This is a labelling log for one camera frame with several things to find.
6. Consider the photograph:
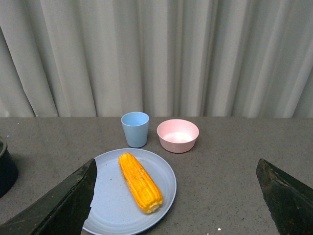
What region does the pink bowl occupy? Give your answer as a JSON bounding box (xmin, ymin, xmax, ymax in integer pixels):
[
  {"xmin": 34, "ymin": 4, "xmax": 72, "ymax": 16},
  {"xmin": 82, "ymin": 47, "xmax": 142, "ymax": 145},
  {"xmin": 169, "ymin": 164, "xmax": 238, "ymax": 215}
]
[{"xmin": 156, "ymin": 119, "xmax": 200, "ymax": 153}]

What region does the yellow corn cob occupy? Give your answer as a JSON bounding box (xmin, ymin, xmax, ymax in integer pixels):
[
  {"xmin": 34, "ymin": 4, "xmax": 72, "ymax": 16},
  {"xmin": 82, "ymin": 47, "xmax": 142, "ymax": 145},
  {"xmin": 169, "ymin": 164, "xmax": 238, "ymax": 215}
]
[{"xmin": 118, "ymin": 152, "xmax": 163, "ymax": 214}]

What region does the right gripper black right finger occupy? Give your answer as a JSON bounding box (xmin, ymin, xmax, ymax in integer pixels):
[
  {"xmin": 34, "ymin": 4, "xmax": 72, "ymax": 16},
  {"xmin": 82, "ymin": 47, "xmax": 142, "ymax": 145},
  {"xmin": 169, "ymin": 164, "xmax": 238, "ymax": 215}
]
[{"xmin": 256, "ymin": 159, "xmax": 313, "ymax": 235}]

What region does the white curtain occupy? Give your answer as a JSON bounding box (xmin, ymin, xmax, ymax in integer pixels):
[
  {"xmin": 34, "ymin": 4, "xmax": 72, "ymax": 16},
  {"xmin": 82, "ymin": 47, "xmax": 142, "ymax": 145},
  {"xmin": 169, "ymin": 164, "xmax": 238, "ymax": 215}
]
[{"xmin": 0, "ymin": 0, "xmax": 313, "ymax": 118}]

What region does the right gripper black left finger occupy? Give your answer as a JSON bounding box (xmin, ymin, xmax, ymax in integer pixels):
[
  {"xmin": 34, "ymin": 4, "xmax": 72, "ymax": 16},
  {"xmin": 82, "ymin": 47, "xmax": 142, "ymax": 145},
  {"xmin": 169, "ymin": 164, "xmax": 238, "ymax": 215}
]
[{"xmin": 0, "ymin": 159, "xmax": 97, "ymax": 235}]

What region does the dark blue saucepan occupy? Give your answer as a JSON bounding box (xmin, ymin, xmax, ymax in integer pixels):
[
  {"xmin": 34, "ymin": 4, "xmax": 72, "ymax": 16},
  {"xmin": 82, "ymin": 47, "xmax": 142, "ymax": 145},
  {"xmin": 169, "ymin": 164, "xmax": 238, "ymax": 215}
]
[{"xmin": 0, "ymin": 137, "xmax": 19, "ymax": 197}]

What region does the light blue cup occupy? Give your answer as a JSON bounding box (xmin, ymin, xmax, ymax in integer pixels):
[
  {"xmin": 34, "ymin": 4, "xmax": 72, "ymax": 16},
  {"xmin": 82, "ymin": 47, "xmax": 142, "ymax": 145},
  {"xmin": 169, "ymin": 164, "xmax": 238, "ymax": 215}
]
[{"xmin": 121, "ymin": 112, "xmax": 149, "ymax": 148}]

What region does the light blue plate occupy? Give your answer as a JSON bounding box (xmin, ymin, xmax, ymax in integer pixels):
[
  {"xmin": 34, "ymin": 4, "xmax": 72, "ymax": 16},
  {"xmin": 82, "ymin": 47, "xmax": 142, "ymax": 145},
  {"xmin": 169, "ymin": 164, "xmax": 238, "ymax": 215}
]
[{"xmin": 83, "ymin": 148, "xmax": 177, "ymax": 235}]

